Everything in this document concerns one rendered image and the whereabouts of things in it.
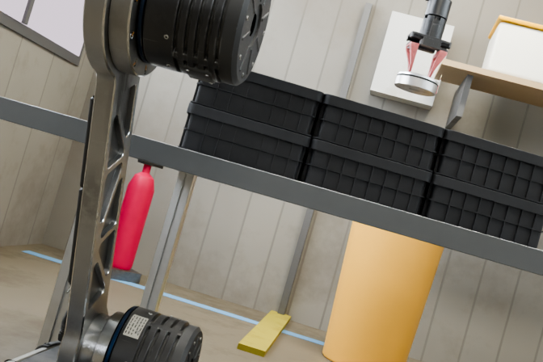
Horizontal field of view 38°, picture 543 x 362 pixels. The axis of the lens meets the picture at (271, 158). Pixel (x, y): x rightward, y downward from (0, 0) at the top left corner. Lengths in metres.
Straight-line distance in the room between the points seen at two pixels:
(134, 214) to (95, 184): 3.15
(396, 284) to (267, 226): 1.21
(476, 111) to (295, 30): 1.17
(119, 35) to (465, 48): 3.82
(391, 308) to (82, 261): 2.56
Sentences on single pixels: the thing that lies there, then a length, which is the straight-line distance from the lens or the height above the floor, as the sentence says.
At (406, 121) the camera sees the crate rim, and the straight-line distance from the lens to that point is 1.87.
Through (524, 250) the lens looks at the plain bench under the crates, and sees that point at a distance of 1.37.
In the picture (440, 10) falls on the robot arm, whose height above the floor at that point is 1.22.
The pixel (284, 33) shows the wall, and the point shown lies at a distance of 4.75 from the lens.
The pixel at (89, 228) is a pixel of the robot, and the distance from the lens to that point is 1.23.
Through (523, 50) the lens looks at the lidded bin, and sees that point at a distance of 4.15.
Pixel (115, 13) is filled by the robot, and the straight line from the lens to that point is 1.04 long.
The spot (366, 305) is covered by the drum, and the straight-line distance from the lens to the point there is 3.68.
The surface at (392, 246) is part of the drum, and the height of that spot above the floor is 0.60.
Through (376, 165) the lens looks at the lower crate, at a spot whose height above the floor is 0.80.
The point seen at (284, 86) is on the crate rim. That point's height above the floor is 0.92.
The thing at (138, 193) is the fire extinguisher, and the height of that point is 0.48.
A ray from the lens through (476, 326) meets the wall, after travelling 4.68.
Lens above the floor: 0.66
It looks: 3 degrees up
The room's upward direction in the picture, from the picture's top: 16 degrees clockwise
